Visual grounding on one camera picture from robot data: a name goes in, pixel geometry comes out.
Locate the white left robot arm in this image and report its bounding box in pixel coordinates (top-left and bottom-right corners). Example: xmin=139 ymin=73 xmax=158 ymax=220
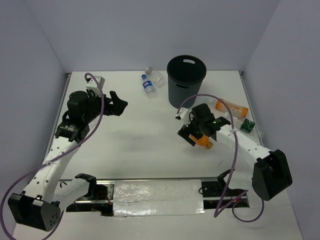
xmin=8 ymin=90 xmax=128 ymax=232

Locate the green label clear bottle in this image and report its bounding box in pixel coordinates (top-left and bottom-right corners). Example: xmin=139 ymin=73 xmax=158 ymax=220
xmin=224 ymin=112 xmax=264 ymax=137

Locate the dark grey plastic bin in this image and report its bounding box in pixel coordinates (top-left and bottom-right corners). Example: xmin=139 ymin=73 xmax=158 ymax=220
xmin=166 ymin=55 xmax=207 ymax=109

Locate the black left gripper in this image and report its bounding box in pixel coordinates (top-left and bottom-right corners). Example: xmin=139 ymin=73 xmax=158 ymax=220
xmin=83 ymin=90 xmax=128 ymax=124

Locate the small orange plastic bottle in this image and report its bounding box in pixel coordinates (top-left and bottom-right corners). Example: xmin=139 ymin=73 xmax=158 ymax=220
xmin=190 ymin=134 xmax=213 ymax=150

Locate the metal base rail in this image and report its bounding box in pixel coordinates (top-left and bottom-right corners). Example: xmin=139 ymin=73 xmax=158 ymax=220
xmin=59 ymin=176 xmax=251 ymax=218

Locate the silver foil covered panel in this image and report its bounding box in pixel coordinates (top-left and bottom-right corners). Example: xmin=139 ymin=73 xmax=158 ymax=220
xmin=112 ymin=179 xmax=205 ymax=217

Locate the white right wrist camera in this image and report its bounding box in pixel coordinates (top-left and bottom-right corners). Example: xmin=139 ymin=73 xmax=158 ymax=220
xmin=175 ymin=107 xmax=191 ymax=125

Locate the Pepsi label clear bottle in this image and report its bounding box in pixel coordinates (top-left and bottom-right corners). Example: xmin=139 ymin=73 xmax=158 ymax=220
xmin=141 ymin=74 xmax=157 ymax=98

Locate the orange label juice bottle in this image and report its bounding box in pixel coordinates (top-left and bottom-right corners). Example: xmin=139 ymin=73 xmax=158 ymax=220
xmin=207 ymin=98 xmax=249 ymax=119

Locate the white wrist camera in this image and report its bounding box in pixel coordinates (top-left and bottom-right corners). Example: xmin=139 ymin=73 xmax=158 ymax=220
xmin=85 ymin=75 xmax=105 ymax=96
xmin=175 ymin=107 xmax=191 ymax=125

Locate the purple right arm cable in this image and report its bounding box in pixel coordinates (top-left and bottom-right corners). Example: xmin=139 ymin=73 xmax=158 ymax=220
xmin=177 ymin=93 xmax=265 ymax=223

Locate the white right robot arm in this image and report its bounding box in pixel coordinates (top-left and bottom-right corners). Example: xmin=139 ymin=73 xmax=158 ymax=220
xmin=107 ymin=100 xmax=293 ymax=201

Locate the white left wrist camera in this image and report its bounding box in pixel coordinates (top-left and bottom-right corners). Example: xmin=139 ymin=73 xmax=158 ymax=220
xmin=85 ymin=75 xmax=105 ymax=96

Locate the clear empty plastic bottle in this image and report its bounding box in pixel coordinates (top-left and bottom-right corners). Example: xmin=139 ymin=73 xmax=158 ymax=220
xmin=145 ymin=67 xmax=165 ymax=88

